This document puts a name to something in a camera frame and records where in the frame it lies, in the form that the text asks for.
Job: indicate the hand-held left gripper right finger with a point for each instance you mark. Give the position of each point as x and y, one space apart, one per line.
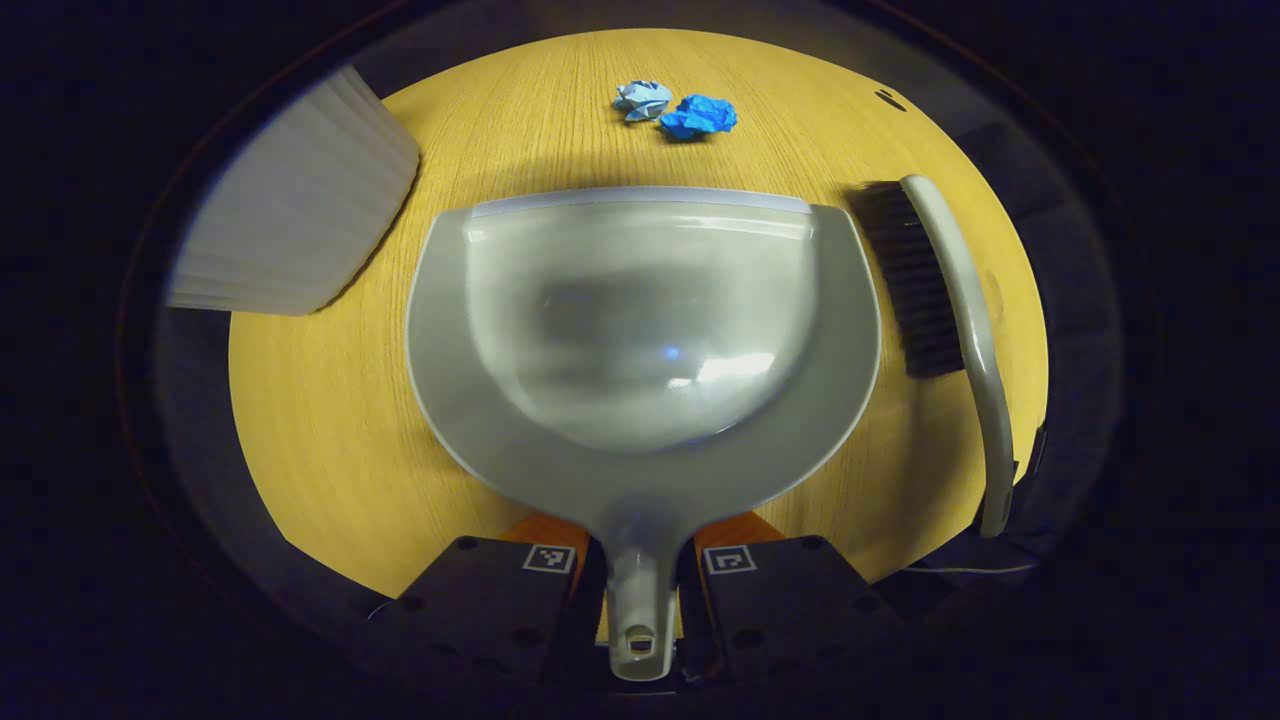
790 610

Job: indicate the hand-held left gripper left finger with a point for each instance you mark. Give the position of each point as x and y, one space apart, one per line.
480 610

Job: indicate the white plastic dustpan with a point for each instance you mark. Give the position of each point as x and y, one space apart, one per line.
640 320

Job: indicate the small white broom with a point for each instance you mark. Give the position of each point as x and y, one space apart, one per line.
960 300

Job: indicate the grey plastic garbage bin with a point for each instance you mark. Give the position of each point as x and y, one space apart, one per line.
300 210

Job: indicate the light blue paper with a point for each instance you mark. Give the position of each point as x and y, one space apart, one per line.
643 100

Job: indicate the yellow wooden desktop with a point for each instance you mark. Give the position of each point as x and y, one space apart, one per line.
350 450

